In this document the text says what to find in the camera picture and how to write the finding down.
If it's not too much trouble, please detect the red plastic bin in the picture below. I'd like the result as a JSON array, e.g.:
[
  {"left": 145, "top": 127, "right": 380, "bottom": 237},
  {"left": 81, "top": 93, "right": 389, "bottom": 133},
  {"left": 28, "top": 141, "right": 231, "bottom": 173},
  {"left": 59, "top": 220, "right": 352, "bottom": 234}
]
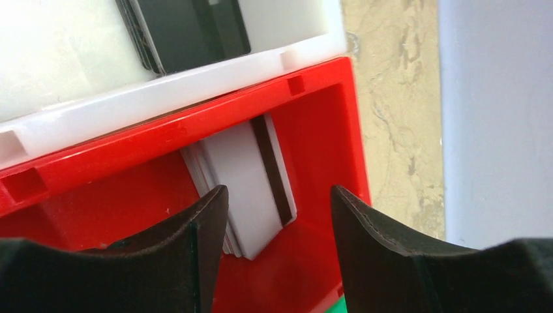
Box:
[{"left": 1, "top": 57, "right": 370, "bottom": 312}]

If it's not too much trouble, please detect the white plastic bin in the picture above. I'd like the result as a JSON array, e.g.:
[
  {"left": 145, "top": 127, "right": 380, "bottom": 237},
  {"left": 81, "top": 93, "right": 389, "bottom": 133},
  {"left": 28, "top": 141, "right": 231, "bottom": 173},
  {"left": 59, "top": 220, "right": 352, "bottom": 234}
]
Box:
[{"left": 1, "top": 1, "right": 347, "bottom": 168}]

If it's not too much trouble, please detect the green plastic bin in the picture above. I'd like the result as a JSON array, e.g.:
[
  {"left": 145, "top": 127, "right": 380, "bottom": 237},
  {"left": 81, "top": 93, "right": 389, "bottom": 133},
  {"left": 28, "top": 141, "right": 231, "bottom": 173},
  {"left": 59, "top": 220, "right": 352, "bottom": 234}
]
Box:
[{"left": 325, "top": 296, "right": 348, "bottom": 313}]

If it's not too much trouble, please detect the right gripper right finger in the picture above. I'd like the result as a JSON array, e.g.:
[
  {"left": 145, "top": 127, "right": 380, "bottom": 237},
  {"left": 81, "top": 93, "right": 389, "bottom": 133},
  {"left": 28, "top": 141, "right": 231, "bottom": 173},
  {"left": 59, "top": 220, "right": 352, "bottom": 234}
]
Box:
[{"left": 331, "top": 186, "right": 552, "bottom": 312}]

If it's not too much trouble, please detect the black card in white bin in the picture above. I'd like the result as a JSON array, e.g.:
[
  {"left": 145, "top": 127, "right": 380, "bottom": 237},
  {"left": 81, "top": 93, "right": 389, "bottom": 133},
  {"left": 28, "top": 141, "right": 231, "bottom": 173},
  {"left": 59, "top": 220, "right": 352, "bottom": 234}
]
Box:
[{"left": 116, "top": 0, "right": 251, "bottom": 76}]

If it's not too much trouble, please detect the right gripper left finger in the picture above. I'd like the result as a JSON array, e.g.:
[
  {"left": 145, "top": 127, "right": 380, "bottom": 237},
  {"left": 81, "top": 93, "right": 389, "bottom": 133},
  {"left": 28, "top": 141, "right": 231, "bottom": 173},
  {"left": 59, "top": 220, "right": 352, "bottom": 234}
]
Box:
[{"left": 1, "top": 185, "right": 229, "bottom": 312}]

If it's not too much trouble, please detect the silver card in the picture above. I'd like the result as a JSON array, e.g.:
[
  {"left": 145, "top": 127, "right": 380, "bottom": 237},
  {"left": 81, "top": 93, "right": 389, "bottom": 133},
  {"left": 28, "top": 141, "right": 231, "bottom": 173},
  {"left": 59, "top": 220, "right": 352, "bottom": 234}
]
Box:
[{"left": 180, "top": 113, "right": 297, "bottom": 260}]

